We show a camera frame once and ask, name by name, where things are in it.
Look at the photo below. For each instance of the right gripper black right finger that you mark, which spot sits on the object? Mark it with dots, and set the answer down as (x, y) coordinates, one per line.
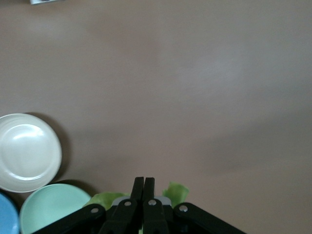
(156, 217)

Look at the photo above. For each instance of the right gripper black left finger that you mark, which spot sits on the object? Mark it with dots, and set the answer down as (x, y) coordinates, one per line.
(122, 217)

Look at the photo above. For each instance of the green lettuce leaf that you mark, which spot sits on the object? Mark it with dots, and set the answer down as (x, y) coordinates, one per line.
(178, 192)

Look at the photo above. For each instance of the pale green plate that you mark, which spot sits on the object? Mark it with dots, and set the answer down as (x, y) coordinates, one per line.
(53, 207)

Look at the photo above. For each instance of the light blue plate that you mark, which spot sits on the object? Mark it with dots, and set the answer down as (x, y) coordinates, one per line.
(7, 214)

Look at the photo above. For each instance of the beige plate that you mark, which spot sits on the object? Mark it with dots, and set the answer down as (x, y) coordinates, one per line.
(26, 151)

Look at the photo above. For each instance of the brown table cover sheet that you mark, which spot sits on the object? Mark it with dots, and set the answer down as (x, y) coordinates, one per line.
(170, 97)

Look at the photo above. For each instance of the white metal bracket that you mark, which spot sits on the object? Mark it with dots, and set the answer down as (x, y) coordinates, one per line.
(46, 1)

